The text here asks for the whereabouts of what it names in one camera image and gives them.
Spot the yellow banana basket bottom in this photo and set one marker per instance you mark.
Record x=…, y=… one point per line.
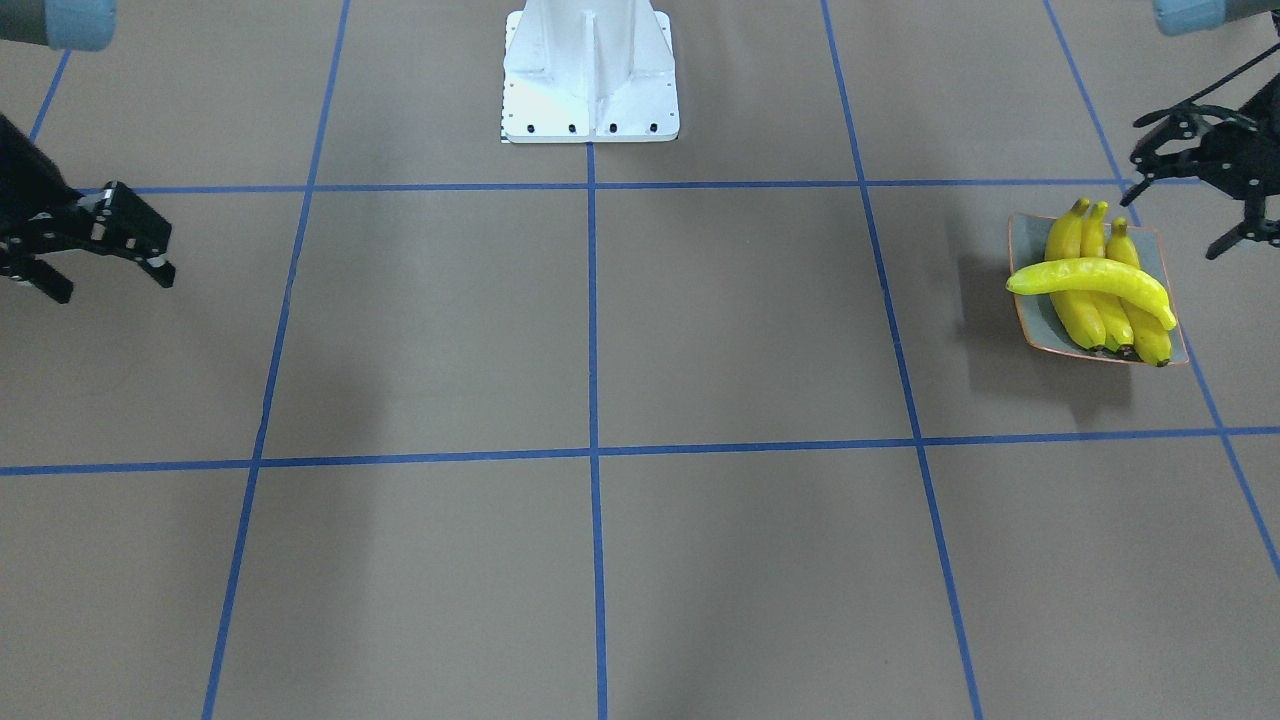
x=1102, y=275

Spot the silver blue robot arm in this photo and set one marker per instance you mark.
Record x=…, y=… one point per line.
x=86, y=26

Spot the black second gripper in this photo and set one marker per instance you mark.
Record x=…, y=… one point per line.
x=1232, y=152

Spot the white pillar with base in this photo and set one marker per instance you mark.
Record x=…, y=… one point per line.
x=589, y=72

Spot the grey square plate orange rim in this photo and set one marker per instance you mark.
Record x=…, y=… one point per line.
x=1038, y=321

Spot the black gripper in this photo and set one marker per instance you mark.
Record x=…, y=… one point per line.
x=42, y=216

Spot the brown paper table cover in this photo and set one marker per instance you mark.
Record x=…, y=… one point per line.
x=740, y=426

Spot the yellow banana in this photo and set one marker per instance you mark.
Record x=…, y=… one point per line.
x=1119, y=339
x=1075, y=309

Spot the yellow banana basket top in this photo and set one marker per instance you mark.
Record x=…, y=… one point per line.
x=1151, y=342

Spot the yellow banana basket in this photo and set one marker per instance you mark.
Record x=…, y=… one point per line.
x=1151, y=342
x=1102, y=275

